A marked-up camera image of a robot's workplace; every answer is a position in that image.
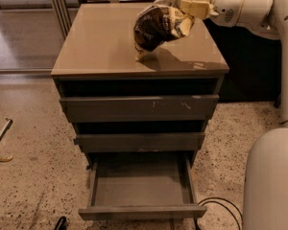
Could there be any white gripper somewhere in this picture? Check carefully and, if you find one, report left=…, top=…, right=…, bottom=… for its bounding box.
left=179, top=0, right=244, bottom=36

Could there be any metal window frame post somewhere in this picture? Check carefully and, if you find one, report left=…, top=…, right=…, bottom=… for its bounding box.
left=51, top=0, right=71, bottom=38

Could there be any black floor cable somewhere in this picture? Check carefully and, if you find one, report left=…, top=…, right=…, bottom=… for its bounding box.
left=193, top=196, right=246, bottom=230

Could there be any grey drawer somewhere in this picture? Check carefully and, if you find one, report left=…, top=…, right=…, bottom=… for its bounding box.
left=60, top=95, right=219, bottom=123
left=79, top=155, right=206, bottom=220
left=75, top=132, right=204, bottom=153

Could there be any grey top drawer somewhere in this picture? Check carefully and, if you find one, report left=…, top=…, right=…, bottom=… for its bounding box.
left=60, top=95, right=219, bottom=123

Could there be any black object bottom edge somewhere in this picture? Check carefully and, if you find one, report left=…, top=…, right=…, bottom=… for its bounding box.
left=54, top=217, right=67, bottom=230

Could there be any grey bottom drawer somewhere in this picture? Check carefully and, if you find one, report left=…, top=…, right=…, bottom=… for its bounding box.
left=79, top=155, right=206, bottom=220

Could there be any metal stand leg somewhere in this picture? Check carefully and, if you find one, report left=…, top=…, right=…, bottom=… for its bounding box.
left=0, top=118, right=13, bottom=163

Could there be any grey drawer cabinet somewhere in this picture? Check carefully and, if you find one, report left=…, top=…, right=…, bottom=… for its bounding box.
left=51, top=1, right=230, bottom=165

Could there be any grey middle drawer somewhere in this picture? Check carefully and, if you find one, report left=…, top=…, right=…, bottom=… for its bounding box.
left=75, top=132, right=204, bottom=153

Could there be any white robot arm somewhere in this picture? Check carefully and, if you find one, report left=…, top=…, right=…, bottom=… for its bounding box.
left=196, top=0, right=288, bottom=230

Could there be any small grey floor device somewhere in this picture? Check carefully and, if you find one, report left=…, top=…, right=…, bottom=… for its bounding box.
left=273, top=94, right=281, bottom=108

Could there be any brown chip bag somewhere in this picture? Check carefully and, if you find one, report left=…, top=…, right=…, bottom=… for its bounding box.
left=133, top=0, right=195, bottom=60

